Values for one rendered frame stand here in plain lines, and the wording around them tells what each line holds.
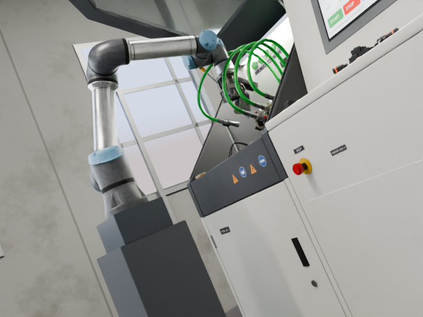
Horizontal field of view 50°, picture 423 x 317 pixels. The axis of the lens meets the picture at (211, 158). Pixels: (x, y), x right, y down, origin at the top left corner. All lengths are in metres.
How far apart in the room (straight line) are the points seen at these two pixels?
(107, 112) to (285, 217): 0.75
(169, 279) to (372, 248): 0.60
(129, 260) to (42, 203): 1.87
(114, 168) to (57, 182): 1.77
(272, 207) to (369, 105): 0.57
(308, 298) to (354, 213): 0.45
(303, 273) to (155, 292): 0.51
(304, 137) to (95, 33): 2.77
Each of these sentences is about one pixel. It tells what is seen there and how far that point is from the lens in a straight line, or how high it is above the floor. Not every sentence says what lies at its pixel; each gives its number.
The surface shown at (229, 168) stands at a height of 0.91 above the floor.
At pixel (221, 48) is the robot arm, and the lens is 1.94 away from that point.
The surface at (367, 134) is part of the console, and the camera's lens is 1.19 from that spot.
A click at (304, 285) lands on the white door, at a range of 1.62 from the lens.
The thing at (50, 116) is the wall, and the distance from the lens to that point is 3.41.
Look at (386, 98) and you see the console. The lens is 1.13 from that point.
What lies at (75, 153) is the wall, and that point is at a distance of 3.35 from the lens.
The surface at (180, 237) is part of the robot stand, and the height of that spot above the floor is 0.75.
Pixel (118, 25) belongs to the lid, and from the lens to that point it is 2.28.
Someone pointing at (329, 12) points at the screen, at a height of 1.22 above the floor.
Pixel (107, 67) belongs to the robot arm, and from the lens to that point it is 1.70.
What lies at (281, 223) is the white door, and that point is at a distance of 1.57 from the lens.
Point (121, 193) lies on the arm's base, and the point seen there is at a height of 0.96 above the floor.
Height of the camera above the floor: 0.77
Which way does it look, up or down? 7 degrees up
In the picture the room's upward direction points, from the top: 24 degrees counter-clockwise
